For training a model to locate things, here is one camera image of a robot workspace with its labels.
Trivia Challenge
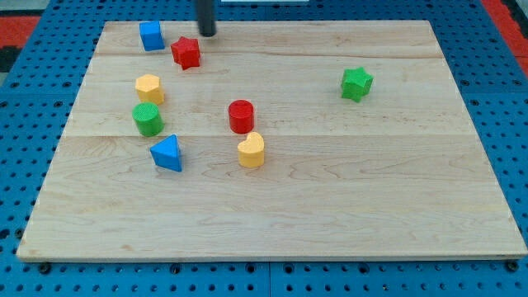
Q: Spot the yellow hexagon block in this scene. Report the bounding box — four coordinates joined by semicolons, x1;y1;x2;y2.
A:
135;74;164;105

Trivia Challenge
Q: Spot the red cylinder block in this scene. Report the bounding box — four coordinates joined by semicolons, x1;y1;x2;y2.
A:
228;99;254;134

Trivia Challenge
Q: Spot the yellow heart block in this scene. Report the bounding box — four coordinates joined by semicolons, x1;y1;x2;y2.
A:
237;132;265;168

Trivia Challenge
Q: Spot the red star block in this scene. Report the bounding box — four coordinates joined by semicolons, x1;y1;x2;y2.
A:
170;36;200;70

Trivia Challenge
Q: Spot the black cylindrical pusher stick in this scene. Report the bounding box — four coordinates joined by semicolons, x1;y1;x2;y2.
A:
195;0;217;37

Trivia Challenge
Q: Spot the green star block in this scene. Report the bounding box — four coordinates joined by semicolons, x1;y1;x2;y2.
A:
341;67;374;102

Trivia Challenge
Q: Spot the light wooden board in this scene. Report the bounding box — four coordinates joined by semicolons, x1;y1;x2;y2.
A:
17;21;527;262

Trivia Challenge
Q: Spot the blue cube block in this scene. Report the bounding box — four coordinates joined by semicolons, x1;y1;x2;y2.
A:
139;21;165;51

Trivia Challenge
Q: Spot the blue triangle block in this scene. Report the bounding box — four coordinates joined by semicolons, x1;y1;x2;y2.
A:
149;134;182;172

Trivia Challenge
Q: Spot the green cylinder block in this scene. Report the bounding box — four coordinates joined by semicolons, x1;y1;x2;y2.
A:
132;102;164;137

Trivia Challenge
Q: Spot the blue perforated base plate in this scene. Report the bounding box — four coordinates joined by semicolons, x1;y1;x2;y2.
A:
1;1;527;296

